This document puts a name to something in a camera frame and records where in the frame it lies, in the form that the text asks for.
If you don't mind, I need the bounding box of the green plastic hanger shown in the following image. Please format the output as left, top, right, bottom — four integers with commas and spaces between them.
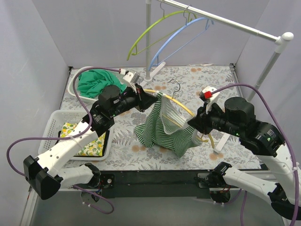
127, 2, 197, 61

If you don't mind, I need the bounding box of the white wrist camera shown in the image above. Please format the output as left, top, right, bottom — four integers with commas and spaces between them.
200, 86, 220, 114
119, 69, 140, 93

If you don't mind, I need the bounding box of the green white striped tank top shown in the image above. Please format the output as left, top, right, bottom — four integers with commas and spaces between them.
134, 91, 202, 158

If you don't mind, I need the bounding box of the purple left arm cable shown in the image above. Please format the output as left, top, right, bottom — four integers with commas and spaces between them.
6, 67, 123, 214

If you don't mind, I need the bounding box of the blue plastic hanger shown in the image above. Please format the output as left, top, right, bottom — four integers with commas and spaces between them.
147, 17, 214, 71

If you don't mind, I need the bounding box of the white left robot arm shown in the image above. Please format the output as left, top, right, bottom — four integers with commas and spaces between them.
23, 84, 157, 200

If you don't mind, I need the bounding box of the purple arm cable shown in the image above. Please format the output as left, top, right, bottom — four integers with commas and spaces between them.
6, 67, 123, 214
215, 83, 301, 226

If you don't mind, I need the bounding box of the white metal clothes rack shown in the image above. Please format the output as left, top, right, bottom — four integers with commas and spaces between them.
141, 0, 294, 155

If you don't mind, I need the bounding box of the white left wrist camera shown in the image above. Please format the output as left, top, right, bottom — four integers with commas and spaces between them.
119, 69, 140, 93

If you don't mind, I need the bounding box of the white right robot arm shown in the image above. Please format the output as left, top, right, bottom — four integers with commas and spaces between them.
188, 97, 301, 220

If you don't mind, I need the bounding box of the black folded cloth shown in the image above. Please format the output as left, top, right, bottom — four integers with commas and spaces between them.
102, 130, 110, 157

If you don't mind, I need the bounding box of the green cloth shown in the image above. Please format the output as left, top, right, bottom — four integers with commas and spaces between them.
77, 69, 127, 98

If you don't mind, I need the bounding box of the lemon print folded cloth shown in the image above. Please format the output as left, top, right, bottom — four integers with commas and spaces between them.
58, 122, 108, 157

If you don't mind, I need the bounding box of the yellow plastic hanger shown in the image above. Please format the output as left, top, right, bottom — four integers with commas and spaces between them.
144, 79, 215, 149

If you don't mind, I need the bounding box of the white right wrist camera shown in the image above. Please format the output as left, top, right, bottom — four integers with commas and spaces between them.
200, 86, 220, 114

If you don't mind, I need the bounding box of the pale green oval basket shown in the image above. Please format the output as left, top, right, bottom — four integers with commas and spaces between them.
67, 70, 124, 103

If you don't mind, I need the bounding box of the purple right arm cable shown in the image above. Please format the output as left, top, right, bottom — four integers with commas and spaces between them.
215, 83, 301, 226

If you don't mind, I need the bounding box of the white plastic laundry basket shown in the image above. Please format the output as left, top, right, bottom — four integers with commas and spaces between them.
43, 110, 114, 161

